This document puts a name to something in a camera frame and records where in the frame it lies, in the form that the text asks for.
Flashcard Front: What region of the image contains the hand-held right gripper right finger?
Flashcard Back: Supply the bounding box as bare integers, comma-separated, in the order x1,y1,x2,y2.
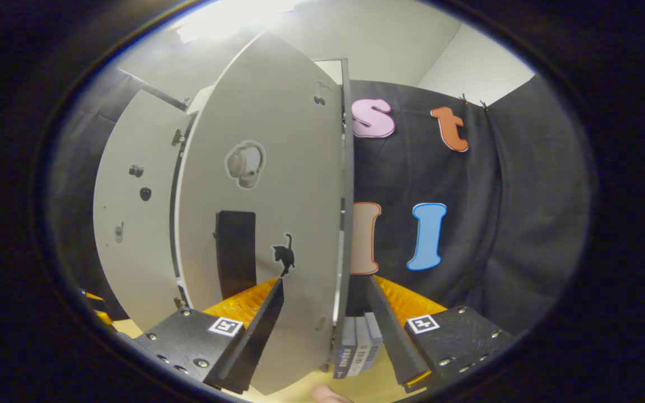
364,274,516,392

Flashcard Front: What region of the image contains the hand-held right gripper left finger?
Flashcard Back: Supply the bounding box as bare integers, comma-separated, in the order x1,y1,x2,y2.
132,278,285,395

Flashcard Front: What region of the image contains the white shoe cabinet door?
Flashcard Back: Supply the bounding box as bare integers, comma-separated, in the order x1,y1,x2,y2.
93,90,194,334
174,31,354,396

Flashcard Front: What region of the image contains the white shoe cabinet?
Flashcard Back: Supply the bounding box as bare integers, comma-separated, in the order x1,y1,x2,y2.
170,58,355,314

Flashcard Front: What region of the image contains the blue grey book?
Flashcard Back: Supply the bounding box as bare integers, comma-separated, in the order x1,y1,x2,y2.
364,312,384,370

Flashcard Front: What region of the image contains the white book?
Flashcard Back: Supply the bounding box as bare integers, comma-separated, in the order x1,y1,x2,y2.
354,316,372,377

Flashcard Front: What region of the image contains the dark grey book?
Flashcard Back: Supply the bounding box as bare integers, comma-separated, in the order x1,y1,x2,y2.
334,316,357,379

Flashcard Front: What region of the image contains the black backdrop cloth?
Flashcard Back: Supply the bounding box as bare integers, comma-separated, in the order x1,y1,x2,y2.
350,76,597,336
48,67,189,322

